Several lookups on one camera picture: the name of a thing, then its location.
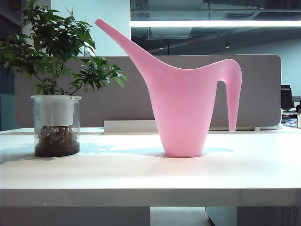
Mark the pink plastic watering can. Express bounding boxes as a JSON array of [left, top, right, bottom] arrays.
[[94, 18, 243, 158]]

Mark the white inner plant pot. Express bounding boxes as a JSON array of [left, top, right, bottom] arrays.
[[37, 95, 76, 127]]

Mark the green leafy plant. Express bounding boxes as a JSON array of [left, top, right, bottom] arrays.
[[0, 0, 130, 96]]

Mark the grey desk partition panel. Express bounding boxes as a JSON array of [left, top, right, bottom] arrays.
[[14, 54, 282, 131]]

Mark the clear glass outer pot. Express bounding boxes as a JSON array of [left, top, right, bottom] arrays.
[[30, 94, 82, 158]]

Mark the long ceiling light strip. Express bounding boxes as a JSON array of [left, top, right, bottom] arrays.
[[130, 20, 301, 28]]

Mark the black computer monitor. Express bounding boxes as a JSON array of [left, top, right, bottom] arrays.
[[281, 84, 294, 110]]

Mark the white cable tray box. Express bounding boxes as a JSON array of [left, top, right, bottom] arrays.
[[103, 120, 163, 135]]

